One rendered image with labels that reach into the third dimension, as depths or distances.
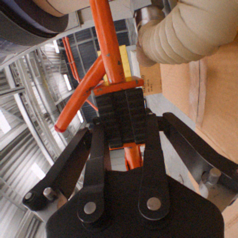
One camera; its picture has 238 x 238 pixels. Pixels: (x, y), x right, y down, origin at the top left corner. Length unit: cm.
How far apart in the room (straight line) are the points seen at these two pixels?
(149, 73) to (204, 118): 136
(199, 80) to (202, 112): 5
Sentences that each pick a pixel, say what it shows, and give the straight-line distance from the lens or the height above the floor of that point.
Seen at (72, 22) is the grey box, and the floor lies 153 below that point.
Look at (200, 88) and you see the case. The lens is 21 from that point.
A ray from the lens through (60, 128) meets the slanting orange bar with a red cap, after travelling 20.
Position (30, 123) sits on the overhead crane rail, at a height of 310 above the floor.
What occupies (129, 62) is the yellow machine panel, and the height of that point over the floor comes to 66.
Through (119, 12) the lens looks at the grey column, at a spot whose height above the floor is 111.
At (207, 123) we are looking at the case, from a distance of 21.
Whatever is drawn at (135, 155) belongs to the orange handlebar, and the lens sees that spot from 18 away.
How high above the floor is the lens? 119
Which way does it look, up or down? 6 degrees up
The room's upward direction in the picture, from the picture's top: 100 degrees counter-clockwise
